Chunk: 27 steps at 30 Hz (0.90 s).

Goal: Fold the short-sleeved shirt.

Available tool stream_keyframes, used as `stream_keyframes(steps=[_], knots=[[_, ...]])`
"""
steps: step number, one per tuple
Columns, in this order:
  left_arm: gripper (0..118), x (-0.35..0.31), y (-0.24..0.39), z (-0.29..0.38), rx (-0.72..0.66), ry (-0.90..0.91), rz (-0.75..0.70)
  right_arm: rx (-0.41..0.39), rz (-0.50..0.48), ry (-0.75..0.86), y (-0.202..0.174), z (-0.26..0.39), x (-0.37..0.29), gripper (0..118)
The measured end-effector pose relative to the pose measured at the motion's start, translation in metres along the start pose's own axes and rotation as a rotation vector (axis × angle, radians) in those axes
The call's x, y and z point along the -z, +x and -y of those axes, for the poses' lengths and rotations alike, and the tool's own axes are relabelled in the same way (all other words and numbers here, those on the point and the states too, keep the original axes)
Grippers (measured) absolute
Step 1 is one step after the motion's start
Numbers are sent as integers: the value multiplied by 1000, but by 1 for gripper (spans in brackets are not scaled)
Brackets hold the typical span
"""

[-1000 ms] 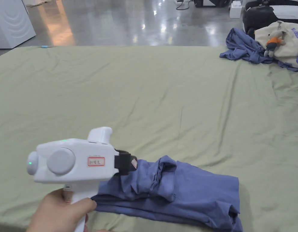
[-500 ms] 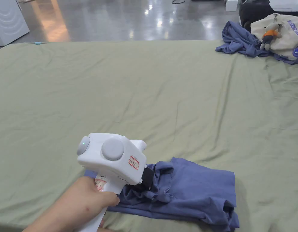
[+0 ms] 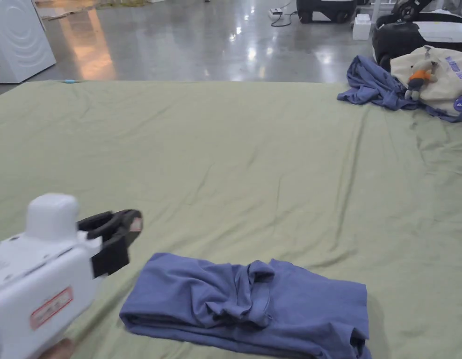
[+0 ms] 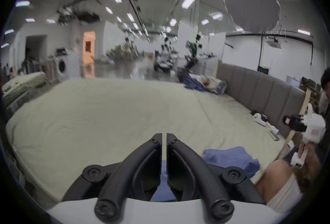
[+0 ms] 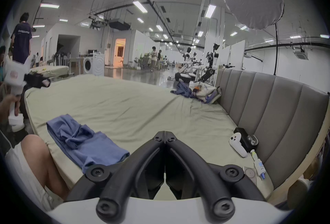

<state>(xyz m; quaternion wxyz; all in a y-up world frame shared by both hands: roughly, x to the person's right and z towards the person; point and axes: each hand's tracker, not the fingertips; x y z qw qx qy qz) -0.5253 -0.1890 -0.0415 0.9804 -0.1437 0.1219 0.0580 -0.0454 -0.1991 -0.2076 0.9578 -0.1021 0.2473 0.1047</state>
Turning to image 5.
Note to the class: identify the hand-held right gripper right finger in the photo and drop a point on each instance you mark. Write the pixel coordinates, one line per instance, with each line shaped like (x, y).
(208, 179)

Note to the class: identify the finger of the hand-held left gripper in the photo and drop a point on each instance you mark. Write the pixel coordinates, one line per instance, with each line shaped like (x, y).
(38, 80)

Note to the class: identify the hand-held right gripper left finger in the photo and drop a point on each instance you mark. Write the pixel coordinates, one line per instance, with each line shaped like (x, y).
(121, 179)

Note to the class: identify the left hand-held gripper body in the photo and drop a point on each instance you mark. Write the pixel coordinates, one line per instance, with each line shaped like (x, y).
(14, 73)

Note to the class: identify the person's left hand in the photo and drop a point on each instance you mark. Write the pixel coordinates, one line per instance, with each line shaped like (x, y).
(7, 109)

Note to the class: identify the bed with beige sheet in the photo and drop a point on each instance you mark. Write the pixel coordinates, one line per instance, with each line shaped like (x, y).
(50, 70)

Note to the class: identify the white round pad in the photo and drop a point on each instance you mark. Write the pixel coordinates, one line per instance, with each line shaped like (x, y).
(250, 173)

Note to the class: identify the white hand controller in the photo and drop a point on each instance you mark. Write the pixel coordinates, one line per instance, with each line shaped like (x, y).
(238, 144)

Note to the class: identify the blue shirt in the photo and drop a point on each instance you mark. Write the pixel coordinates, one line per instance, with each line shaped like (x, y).
(85, 145)

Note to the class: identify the black box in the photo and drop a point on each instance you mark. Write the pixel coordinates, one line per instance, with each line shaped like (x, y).
(245, 136)

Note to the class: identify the white washing machine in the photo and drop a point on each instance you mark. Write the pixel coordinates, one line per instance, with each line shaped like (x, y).
(94, 64)

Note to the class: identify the bed with pale green sheet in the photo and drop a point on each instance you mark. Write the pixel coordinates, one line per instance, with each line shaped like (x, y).
(129, 104)

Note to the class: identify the person's legs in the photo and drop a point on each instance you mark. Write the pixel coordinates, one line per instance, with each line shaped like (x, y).
(36, 166)

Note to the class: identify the grey padded headboard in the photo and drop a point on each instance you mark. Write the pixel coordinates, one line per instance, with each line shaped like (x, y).
(270, 114)

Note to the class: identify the pile of clothes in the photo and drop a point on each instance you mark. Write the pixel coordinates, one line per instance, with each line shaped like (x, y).
(198, 90)

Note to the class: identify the black and white robot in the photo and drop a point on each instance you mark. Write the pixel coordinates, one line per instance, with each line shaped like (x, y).
(201, 65)

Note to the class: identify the group of people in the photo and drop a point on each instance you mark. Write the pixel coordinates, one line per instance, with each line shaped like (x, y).
(154, 59)

